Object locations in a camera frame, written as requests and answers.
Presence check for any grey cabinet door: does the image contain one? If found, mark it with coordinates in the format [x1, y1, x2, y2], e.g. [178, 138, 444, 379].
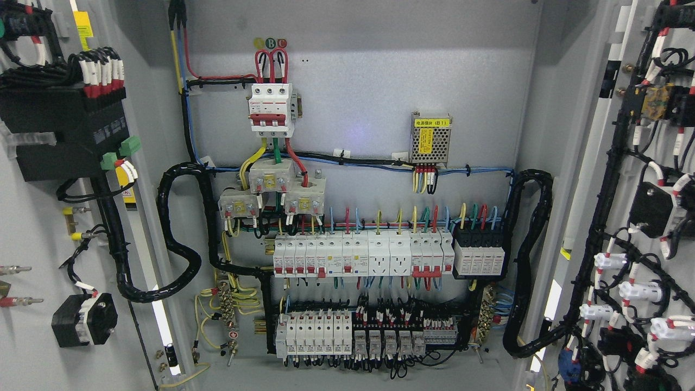
[503, 1, 693, 390]
[2, 1, 193, 390]

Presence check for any white current transformer middle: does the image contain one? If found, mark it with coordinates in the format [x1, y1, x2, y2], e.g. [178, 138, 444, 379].
[249, 157, 295, 193]

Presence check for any white breaker row upper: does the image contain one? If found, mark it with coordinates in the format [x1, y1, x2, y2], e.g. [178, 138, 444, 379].
[273, 229, 455, 278]

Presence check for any metal mesh power supply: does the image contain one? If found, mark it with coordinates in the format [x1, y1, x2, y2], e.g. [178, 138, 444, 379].
[408, 111, 452, 167]

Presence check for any red white main breaker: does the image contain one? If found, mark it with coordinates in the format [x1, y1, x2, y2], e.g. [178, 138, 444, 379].
[248, 83, 298, 138]

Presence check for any white current transformer left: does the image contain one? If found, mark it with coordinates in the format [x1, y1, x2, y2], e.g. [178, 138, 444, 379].
[218, 188, 267, 219]

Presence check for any black surge protector block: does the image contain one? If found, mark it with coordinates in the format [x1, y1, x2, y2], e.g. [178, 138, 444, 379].
[453, 228, 507, 281]

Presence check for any relay and breaker row lower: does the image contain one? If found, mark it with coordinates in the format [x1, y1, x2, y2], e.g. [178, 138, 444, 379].
[275, 295, 461, 369]

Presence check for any black corrugated cable conduit right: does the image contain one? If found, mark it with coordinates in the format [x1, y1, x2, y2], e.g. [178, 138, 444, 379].
[502, 169, 579, 359]

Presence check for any black corrugated cable conduit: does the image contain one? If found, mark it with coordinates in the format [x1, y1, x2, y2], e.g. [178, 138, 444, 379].
[502, 169, 579, 359]
[92, 162, 272, 354]

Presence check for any black corrugated cable conduit left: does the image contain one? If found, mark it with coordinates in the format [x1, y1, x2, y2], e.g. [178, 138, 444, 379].
[92, 162, 272, 354]

